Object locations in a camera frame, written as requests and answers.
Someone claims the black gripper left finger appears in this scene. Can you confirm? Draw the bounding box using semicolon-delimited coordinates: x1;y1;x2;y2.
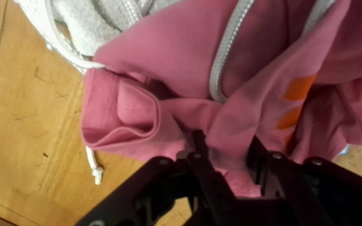
76;130;238;226

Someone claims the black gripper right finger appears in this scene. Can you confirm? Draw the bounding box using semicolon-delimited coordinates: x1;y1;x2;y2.
246;136;362;226

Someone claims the pink shirt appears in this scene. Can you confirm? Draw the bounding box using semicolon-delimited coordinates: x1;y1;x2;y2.
79;0;362;199

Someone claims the white towel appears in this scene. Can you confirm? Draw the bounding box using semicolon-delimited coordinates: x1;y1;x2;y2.
11;0;184;73

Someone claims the white rope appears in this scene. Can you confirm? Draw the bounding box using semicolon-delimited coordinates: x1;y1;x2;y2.
42;0;338;188

